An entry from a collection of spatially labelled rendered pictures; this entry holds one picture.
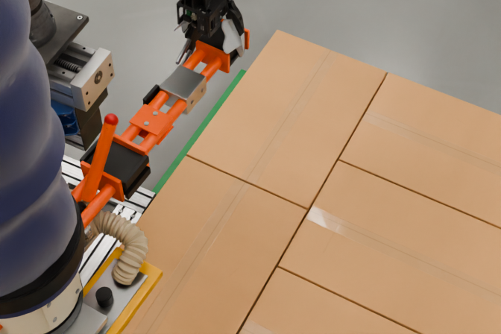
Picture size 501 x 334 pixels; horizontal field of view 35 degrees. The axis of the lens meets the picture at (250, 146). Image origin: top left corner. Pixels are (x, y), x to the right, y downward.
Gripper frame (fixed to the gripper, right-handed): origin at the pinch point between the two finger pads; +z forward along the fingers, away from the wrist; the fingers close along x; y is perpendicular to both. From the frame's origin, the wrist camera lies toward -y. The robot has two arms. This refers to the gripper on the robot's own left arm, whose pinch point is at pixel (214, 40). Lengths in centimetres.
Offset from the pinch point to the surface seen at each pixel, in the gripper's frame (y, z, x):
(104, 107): -55, 127, -85
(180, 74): 12.4, -1.7, 0.1
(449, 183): -48, 73, 49
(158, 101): 19.5, -1.0, -0.3
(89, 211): 45.4, -1.1, 3.2
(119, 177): 37.7, -1.8, 4.0
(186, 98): 16.7, -1.7, 4.2
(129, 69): -77, 127, -89
